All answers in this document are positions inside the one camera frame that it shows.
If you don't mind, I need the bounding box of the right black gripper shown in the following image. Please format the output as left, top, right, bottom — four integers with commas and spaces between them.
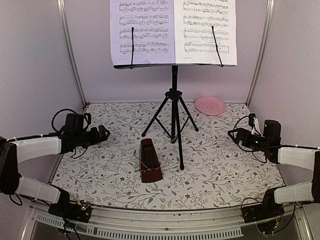
228, 128, 270, 153

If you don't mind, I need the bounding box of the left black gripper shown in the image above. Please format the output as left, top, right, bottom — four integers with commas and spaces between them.
74, 124, 111, 149

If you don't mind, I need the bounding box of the dark red metronome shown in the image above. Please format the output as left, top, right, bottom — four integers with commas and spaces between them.
139, 138, 163, 184

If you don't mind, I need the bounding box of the black folding tripod stand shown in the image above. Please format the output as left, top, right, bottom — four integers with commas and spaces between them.
141, 66, 199, 170

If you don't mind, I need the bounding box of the black perforated music stand desk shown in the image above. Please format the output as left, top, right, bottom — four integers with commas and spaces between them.
113, 62, 237, 70

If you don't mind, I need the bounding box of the white sheet music paper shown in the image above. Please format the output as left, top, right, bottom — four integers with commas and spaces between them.
173, 0, 238, 66

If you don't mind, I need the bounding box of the purple sheet music paper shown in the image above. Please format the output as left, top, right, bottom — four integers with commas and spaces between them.
109, 0, 176, 66

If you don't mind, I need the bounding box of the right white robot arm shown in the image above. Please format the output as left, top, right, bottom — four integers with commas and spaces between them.
227, 114, 320, 218

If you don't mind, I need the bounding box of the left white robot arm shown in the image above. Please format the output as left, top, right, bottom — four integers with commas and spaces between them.
0, 108, 110, 217

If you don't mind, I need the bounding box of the pink plastic plate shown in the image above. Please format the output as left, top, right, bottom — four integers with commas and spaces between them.
195, 96, 226, 116

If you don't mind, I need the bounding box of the floral patterned table mat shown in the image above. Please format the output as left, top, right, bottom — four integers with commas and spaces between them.
52, 102, 284, 211

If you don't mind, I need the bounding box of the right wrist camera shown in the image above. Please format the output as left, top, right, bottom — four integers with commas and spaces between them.
248, 113, 261, 136

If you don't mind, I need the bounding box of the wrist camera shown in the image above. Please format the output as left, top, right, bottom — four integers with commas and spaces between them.
248, 113, 261, 136
63, 113, 92, 134

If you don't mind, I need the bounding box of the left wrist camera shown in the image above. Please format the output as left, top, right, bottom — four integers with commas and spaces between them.
63, 113, 92, 134

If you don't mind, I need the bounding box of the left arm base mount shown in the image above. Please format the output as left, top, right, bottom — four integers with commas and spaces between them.
48, 200, 92, 223

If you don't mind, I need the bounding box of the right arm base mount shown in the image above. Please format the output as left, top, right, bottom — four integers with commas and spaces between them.
240, 197, 285, 224

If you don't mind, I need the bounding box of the front aluminium rail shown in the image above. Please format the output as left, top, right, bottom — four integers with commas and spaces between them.
21, 203, 315, 240

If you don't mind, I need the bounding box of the right aluminium frame post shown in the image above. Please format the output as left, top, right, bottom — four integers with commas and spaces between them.
246, 0, 275, 108

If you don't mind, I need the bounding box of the aluminium frame post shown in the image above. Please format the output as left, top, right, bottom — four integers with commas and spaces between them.
246, 0, 275, 108
56, 0, 87, 108

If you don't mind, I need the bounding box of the left aluminium frame post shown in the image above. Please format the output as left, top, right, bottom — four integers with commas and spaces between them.
56, 0, 87, 108

